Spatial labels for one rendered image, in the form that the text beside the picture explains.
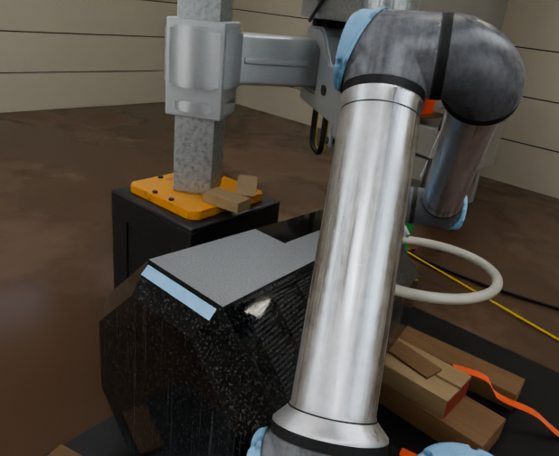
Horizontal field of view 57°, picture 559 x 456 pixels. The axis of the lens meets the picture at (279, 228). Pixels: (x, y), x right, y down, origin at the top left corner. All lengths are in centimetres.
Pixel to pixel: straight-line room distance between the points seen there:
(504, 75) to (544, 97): 570
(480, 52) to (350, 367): 43
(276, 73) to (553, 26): 438
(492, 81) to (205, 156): 183
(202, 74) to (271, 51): 37
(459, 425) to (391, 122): 188
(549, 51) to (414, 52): 575
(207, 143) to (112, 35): 589
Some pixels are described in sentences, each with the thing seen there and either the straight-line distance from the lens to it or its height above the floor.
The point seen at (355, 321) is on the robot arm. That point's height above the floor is 131.
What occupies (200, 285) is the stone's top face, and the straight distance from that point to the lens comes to 157.
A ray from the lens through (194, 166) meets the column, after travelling 248.
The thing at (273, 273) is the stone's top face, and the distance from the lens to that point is 166.
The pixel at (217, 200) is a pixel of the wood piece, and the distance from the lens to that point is 237.
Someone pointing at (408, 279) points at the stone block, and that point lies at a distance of 215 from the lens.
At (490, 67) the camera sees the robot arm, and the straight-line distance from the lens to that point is 76.
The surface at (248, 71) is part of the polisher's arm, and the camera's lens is 246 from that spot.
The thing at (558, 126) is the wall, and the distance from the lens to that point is 645.
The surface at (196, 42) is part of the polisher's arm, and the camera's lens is 230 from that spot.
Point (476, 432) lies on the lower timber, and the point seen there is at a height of 13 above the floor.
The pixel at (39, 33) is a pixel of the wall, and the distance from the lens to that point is 775.
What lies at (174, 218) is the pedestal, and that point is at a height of 74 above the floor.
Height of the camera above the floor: 166
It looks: 23 degrees down
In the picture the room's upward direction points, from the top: 7 degrees clockwise
